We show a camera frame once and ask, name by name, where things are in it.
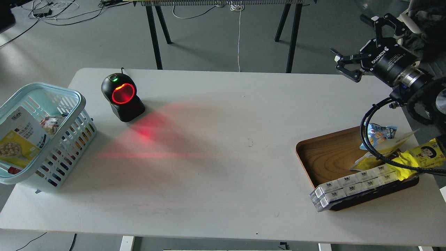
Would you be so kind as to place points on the black trestle table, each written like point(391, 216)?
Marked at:
point(240, 36)

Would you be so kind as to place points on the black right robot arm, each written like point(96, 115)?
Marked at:
point(414, 88)

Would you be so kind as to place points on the blue snack packet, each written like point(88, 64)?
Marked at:
point(380, 137)

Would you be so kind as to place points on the light blue plastic basket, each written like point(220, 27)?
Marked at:
point(48, 171)

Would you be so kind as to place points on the yellow cartoon snack bag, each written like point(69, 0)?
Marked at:
point(428, 155)

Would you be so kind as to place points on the wooden tray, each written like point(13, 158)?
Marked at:
point(329, 157)

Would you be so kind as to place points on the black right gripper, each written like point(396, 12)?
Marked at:
point(386, 61)

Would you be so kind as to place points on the yellow chickpea snack pouch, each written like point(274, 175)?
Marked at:
point(22, 138)

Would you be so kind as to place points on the white snack box stack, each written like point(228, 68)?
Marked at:
point(351, 187)

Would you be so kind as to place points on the yellow white snack pouch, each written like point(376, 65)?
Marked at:
point(369, 161)

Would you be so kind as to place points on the snack packet in basket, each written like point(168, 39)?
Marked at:
point(51, 124)

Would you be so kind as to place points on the black barcode scanner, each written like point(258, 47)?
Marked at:
point(121, 92)

